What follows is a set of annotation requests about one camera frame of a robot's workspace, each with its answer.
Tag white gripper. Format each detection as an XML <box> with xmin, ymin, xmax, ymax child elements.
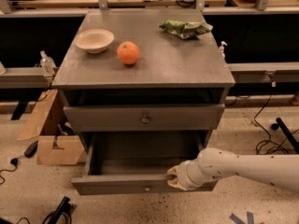
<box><xmin>167</xmin><ymin>161</ymin><xmax>204</xmax><ymax>190</ymax></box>

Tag white bowl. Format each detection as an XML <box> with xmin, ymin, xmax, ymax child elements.
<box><xmin>74</xmin><ymin>29</ymin><xmax>114</xmax><ymax>54</ymax></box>

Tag clear plastic bottle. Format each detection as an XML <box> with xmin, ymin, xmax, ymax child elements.
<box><xmin>40</xmin><ymin>50</ymin><xmax>56</xmax><ymax>75</ymax></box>

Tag grey top drawer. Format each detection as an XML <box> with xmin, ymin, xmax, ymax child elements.
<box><xmin>64</xmin><ymin>105</ymin><xmax>224</xmax><ymax>133</ymax></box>

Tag green chip bag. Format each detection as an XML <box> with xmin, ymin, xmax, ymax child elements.
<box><xmin>159</xmin><ymin>20</ymin><xmax>213</xmax><ymax>40</ymax></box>

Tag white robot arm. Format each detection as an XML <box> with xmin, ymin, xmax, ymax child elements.
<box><xmin>167</xmin><ymin>147</ymin><xmax>299</xmax><ymax>192</ymax></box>

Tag orange fruit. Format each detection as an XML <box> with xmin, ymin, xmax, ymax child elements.
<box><xmin>117</xmin><ymin>41</ymin><xmax>140</xmax><ymax>65</ymax></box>

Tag small white pump bottle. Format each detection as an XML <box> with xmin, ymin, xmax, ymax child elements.
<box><xmin>219</xmin><ymin>41</ymin><xmax>228</xmax><ymax>59</ymax></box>

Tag black power adapter left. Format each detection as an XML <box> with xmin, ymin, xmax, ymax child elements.
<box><xmin>24</xmin><ymin>141</ymin><xmax>38</xmax><ymax>158</ymax></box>

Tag black stand leg right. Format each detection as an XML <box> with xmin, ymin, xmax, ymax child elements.
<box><xmin>271</xmin><ymin>118</ymin><xmax>299</xmax><ymax>154</ymax></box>

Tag grey drawer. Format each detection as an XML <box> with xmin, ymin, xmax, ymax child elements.
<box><xmin>64</xmin><ymin>105</ymin><xmax>224</xmax><ymax>133</ymax></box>
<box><xmin>70</xmin><ymin>131</ymin><xmax>219</xmax><ymax>196</ymax></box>

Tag black device bottom left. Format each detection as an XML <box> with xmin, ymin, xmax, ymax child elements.
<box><xmin>42</xmin><ymin>196</ymin><xmax>76</xmax><ymax>224</ymax></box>

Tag cardboard box pieces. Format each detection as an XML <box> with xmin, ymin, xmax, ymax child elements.
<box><xmin>17</xmin><ymin>90</ymin><xmax>86</xmax><ymax>165</ymax></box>

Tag black cable right floor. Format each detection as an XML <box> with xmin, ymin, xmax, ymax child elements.
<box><xmin>252</xmin><ymin>93</ymin><xmax>299</xmax><ymax>156</ymax></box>

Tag grey drawer cabinet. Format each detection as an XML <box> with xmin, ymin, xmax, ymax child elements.
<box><xmin>51</xmin><ymin>7</ymin><xmax>236</xmax><ymax>161</ymax></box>

